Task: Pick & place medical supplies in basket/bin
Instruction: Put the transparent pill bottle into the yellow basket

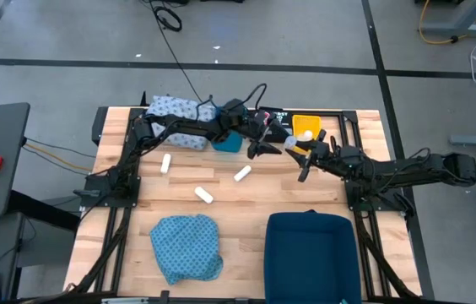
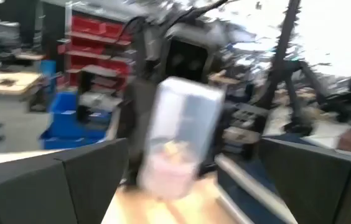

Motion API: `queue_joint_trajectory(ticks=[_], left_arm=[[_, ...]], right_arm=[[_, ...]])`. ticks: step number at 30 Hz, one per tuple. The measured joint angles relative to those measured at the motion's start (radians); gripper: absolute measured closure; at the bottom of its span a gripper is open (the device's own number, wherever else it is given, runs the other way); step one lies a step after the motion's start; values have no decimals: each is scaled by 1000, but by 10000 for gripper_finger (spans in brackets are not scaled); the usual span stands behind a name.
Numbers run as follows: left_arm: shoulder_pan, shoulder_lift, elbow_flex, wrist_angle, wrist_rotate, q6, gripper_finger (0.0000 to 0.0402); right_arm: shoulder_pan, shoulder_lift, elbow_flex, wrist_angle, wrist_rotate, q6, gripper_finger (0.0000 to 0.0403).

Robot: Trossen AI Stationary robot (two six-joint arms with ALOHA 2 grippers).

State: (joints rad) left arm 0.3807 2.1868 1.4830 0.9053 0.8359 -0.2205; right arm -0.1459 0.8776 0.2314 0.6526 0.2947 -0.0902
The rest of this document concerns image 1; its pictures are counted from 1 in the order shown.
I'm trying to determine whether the black flat plate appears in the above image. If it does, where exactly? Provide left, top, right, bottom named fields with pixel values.
left=91, top=106, right=110, bottom=145

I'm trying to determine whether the black aluminium table frame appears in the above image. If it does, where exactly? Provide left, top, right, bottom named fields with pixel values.
left=71, top=107, right=423, bottom=304

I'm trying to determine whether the black coiled floor cable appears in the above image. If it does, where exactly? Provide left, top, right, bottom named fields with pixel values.
left=140, top=0, right=205, bottom=105

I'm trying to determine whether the small yellow plastic basket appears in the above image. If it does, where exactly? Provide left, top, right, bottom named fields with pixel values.
left=292, top=114, right=323, bottom=155

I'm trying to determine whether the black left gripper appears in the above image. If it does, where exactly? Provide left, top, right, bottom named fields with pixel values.
left=246, top=108, right=295, bottom=160

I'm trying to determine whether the white grey patterned gown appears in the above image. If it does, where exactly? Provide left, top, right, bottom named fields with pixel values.
left=144, top=95, right=218, bottom=151

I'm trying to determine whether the small teal plastic bin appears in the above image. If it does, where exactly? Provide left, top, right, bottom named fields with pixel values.
left=210, top=105, right=247, bottom=154

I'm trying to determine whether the grey desk leg frame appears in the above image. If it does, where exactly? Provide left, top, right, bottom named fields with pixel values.
left=421, top=0, right=476, bottom=38

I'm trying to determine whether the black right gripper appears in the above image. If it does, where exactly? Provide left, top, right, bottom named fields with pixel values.
left=284, top=128, right=341, bottom=183

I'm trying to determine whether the silver aluminium bar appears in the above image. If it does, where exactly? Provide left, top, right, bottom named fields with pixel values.
left=101, top=297, right=150, bottom=304

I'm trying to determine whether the thin black desk cable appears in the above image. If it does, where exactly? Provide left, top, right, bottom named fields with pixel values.
left=24, top=135, right=98, bottom=160

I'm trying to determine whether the black first aid kit pouch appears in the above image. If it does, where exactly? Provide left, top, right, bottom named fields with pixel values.
left=258, top=106, right=295, bottom=143

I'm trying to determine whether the yellow floor cable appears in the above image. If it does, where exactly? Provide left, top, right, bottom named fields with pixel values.
left=418, top=0, right=476, bottom=46

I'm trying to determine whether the orange cable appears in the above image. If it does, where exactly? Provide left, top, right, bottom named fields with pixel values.
left=24, top=142, right=95, bottom=173

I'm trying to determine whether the teal patterned gown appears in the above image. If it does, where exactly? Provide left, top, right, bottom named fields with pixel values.
left=149, top=213, right=224, bottom=286

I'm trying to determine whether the large navy fabric bin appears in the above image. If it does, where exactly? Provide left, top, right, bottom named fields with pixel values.
left=262, top=210, right=362, bottom=304

